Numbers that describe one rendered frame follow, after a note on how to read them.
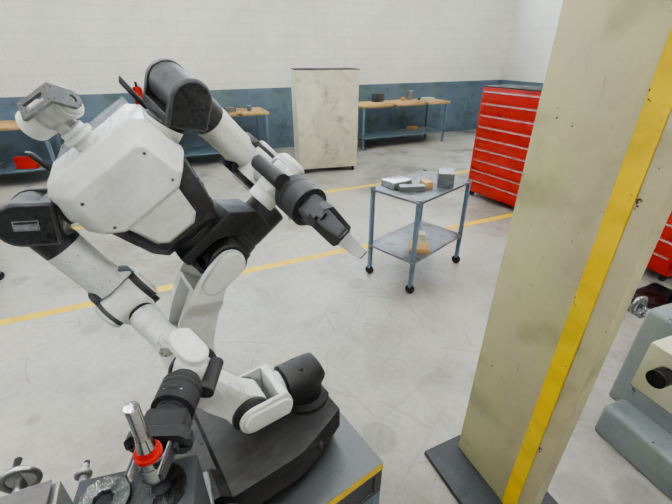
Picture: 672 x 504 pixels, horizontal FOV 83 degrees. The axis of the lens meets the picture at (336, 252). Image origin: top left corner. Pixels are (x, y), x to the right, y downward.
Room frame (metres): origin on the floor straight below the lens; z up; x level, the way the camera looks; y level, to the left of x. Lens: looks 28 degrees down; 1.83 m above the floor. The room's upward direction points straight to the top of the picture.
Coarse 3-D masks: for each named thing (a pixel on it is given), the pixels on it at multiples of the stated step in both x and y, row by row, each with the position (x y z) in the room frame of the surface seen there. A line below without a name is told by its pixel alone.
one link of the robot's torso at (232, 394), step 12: (204, 372) 0.82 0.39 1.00; (228, 372) 1.00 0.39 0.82; (228, 384) 0.90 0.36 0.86; (240, 384) 0.97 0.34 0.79; (252, 384) 1.01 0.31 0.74; (216, 396) 0.85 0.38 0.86; (228, 396) 0.89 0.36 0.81; (240, 396) 0.92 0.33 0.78; (252, 396) 0.94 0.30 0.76; (264, 396) 0.97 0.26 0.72; (204, 408) 0.85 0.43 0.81; (216, 408) 0.87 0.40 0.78; (228, 408) 0.89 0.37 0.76; (240, 408) 0.90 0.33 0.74; (228, 420) 0.89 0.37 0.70
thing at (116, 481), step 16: (176, 464) 0.46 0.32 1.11; (192, 464) 0.47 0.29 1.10; (96, 480) 0.44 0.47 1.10; (112, 480) 0.43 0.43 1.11; (176, 480) 0.43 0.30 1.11; (192, 480) 0.44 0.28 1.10; (80, 496) 0.40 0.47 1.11; (96, 496) 0.40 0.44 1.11; (112, 496) 0.41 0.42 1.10; (128, 496) 0.40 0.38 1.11; (144, 496) 0.40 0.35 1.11; (160, 496) 0.40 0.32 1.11; (176, 496) 0.40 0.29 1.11; (192, 496) 0.41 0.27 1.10; (208, 496) 0.49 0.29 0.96
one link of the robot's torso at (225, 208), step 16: (224, 208) 0.96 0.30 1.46; (240, 208) 0.98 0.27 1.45; (256, 208) 1.01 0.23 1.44; (208, 224) 0.92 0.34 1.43; (224, 224) 0.92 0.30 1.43; (240, 224) 0.95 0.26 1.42; (256, 224) 0.98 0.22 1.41; (272, 224) 1.02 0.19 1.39; (208, 240) 0.90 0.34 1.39; (256, 240) 0.98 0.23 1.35; (192, 256) 0.87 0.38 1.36
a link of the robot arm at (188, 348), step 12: (168, 336) 0.67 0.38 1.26; (180, 336) 0.68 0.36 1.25; (192, 336) 0.69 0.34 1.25; (156, 348) 0.68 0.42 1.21; (168, 348) 0.66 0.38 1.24; (180, 348) 0.64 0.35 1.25; (192, 348) 0.65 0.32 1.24; (204, 348) 0.66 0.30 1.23; (180, 360) 0.63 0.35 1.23; (192, 360) 0.62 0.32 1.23; (204, 360) 0.64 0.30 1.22
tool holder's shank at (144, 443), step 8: (128, 408) 0.42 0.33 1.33; (136, 408) 0.42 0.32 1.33; (128, 416) 0.41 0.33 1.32; (136, 416) 0.41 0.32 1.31; (128, 424) 0.41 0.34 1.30; (136, 424) 0.41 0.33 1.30; (144, 424) 0.42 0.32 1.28; (136, 432) 0.41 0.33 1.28; (144, 432) 0.42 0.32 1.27; (136, 440) 0.41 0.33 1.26; (144, 440) 0.41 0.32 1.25; (152, 440) 0.43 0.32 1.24; (136, 448) 0.41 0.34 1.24; (144, 448) 0.41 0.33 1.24; (152, 448) 0.42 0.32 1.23
